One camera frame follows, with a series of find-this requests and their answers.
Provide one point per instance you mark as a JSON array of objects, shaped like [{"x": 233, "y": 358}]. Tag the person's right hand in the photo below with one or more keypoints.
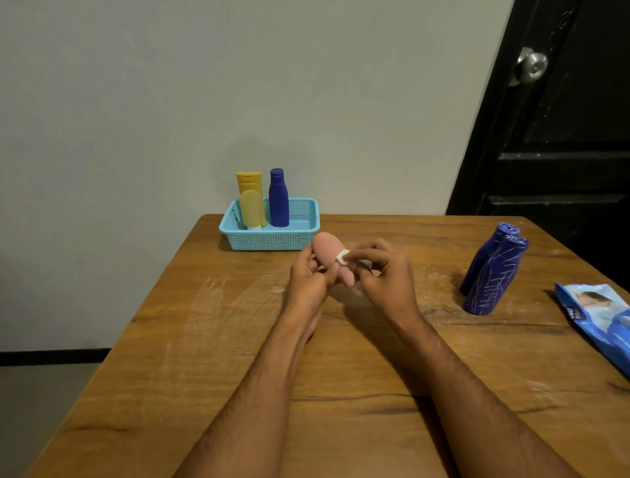
[{"x": 391, "y": 290}]

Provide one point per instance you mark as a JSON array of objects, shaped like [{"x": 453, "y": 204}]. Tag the person's left hand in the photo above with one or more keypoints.
[{"x": 305, "y": 290}]

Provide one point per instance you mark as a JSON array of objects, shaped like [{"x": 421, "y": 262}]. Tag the peach pink bottle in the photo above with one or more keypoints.
[{"x": 327, "y": 248}]

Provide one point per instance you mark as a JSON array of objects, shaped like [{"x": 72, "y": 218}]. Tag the white wipe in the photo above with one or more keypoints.
[{"x": 342, "y": 256}]

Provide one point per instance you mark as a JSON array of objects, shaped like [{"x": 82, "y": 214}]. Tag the blue plastic basket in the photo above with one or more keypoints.
[{"x": 300, "y": 231}]

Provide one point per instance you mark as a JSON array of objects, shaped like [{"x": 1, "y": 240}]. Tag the small blue patterned bottle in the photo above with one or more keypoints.
[{"x": 278, "y": 199}]

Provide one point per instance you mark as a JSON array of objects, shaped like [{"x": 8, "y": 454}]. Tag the pale yellow rounded bottle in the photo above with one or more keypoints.
[{"x": 251, "y": 211}]

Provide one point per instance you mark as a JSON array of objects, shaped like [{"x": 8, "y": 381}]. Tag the yellow capped bottle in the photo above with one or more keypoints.
[{"x": 248, "y": 181}]

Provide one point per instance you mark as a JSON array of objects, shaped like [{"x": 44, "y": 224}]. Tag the blue wet wipes pack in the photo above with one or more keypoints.
[{"x": 598, "y": 315}]

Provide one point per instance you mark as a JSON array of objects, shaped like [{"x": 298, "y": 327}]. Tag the person's right forearm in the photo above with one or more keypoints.
[{"x": 487, "y": 408}]

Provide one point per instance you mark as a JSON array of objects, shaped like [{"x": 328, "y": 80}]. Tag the person's left forearm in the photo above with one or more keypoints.
[{"x": 246, "y": 408}]

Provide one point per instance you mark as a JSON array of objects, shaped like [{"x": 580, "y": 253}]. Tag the wooden table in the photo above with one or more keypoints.
[{"x": 197, "y": 354}]

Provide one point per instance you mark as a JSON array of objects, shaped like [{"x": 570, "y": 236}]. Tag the black panel door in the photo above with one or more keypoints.
[{"x": 556, "y": 113}]

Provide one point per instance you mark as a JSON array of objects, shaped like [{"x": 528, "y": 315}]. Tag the black baseboard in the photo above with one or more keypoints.
[{"x": 51, "y": 357}]

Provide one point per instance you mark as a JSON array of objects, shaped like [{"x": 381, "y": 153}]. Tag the silver door knob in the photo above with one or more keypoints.
[{"x": 531, "y": 66}]

